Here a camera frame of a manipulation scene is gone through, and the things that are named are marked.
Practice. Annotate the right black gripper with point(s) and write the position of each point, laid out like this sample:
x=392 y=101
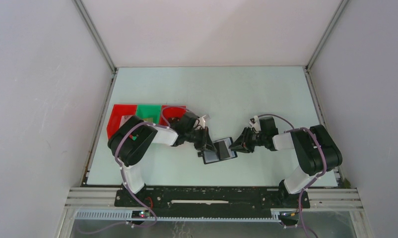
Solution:
x=237 y=145

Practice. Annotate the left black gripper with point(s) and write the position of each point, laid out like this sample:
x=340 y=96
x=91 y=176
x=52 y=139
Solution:
x=205 y=142

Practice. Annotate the black leather card holder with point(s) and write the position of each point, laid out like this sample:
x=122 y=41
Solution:
x=211 y=157

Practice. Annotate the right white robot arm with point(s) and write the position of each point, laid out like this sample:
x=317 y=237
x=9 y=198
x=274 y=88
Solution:
x=315 y=150

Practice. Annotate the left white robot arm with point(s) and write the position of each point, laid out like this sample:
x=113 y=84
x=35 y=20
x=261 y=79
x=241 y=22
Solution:
x=134 y=137

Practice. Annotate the grey card in bin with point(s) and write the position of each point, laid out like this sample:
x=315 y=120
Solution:
x=125 y=118

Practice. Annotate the right red plastic bin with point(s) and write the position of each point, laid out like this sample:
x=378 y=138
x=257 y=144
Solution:
x=171 y=111

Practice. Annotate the red plastic bin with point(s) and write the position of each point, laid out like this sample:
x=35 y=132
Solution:
x=171 y=111
x=118 y=112

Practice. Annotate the green plastic bin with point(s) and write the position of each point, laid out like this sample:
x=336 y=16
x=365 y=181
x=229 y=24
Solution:
x=144 y=111

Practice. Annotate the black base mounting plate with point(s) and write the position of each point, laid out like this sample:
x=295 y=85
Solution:
x=225 y=202

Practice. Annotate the left red plastic bin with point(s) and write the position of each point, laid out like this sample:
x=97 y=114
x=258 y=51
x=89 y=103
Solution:
x=118 y=112

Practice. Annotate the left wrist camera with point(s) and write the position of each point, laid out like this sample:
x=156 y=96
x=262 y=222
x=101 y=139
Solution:
x=202 y=121

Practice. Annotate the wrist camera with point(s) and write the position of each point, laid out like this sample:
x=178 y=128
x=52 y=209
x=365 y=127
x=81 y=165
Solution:
x=255 y=124
x=202 y=121

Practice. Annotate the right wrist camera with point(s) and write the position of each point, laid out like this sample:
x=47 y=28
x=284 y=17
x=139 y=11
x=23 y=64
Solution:
x=255 y=124

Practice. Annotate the aluminium frame rail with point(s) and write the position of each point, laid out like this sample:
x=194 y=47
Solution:
x=321 y=199

